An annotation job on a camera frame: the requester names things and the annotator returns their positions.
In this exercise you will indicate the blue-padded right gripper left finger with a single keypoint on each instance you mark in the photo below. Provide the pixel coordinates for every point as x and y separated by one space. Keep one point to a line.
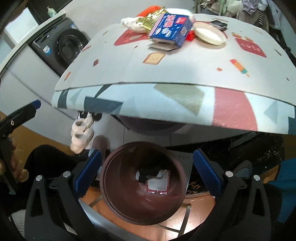
85 172

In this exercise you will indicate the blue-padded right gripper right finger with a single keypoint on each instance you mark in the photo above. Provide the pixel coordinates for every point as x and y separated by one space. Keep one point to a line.
210 172

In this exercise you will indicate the blue milk carton box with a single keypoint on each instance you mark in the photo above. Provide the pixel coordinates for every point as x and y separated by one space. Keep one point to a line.
169 32

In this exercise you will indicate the gold foil snack bag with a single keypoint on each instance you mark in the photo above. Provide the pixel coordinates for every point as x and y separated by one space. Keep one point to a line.
147 22

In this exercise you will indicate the brown round trash bin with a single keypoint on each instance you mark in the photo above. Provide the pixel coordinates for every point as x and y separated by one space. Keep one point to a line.
123 183

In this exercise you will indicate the person's left hand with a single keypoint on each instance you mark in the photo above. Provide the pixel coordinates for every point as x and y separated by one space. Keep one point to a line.
11 162

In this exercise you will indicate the red white packet in bin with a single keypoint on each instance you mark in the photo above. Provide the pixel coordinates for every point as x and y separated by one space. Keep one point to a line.
159 184

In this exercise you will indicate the dark front-load washing machine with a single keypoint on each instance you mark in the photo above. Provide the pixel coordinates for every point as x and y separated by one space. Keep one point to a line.
59 45

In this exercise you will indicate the cartoon print top mat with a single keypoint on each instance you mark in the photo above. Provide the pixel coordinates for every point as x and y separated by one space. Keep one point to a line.
250 60

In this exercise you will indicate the white bottle on washer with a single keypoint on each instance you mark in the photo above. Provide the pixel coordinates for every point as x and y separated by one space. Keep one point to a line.
51 12

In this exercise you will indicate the small red box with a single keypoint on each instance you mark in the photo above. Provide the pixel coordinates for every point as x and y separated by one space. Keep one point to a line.
190 36

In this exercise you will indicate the white paper plate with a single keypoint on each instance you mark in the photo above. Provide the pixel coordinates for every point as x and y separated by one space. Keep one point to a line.
209 33

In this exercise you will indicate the small black card box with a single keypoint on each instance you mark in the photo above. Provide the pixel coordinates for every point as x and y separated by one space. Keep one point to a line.
219 25

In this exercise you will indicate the white plastic bag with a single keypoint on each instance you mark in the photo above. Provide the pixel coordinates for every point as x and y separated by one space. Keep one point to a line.
134 25

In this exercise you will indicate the pile of clothes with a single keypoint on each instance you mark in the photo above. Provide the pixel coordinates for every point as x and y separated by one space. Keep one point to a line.
263 14

